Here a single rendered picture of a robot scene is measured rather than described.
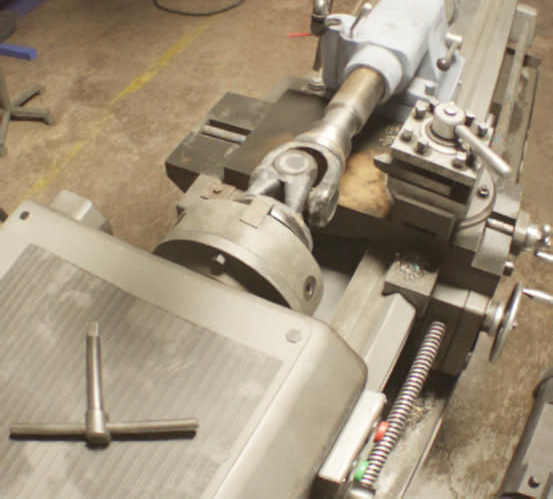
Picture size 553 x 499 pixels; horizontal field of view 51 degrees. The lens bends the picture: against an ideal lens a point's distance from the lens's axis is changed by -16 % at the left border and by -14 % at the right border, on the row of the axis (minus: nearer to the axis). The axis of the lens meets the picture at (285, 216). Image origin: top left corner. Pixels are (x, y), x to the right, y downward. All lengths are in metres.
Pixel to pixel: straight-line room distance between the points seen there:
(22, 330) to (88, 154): 2.36
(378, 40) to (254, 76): 1.96
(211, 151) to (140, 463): 1.07
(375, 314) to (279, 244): 0.43
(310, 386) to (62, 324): 0.27
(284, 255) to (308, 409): 0.33
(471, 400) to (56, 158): 2.10
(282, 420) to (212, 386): 0.07
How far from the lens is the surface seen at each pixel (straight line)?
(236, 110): 1.67
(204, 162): 1.53
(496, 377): 2.27
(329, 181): 1.10
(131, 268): 0.73
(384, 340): 1.26
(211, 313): 0.68
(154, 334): 0.67
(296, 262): 0.93
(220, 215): 0.94
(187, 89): 3.29
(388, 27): 1.49
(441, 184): 1.19
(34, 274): 0.75
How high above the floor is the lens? 1.89
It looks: 46 degrees down
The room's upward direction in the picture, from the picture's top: straight up
